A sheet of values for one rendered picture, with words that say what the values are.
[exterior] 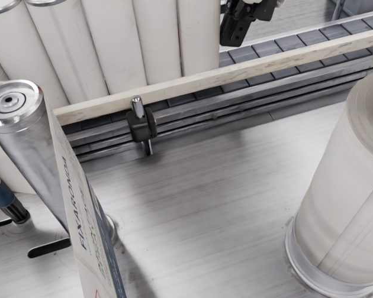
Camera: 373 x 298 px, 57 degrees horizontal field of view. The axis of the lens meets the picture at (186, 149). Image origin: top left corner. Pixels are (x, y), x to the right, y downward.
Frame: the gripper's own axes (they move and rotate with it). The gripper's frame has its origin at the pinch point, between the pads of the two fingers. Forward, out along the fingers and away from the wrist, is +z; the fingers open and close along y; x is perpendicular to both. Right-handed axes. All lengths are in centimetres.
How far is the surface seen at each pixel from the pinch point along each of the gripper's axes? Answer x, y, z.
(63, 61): -20.8, 2.7, 4.5
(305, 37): 14.9, -2.8, 1.3
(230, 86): 0.8, 3.3, 6.4
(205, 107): -3.0, 5.4, 8.5
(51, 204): -23.2, 20.6, 5.0
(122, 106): -13.9, 4.3, 9.5
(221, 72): -2.0, 4.1, 3.7
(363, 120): -8.5, 27.0, -9.8
